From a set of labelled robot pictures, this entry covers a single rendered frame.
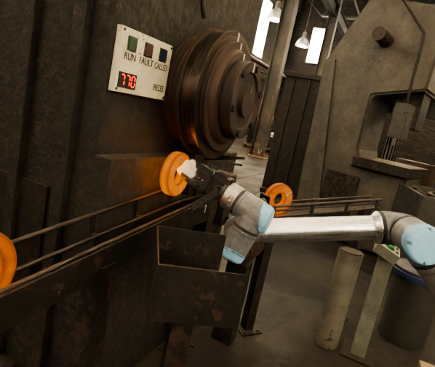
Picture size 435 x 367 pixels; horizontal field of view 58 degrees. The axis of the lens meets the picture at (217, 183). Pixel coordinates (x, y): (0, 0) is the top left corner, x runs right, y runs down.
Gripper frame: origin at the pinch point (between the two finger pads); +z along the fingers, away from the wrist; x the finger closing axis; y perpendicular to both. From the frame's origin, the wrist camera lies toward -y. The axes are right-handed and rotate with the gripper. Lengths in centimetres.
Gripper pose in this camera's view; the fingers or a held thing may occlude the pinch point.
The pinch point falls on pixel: (177, 168)
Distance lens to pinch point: 135.3
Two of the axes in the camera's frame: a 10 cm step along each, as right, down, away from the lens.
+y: 4.3, -8.5, -3.0
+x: -4.3, 1.0, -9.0
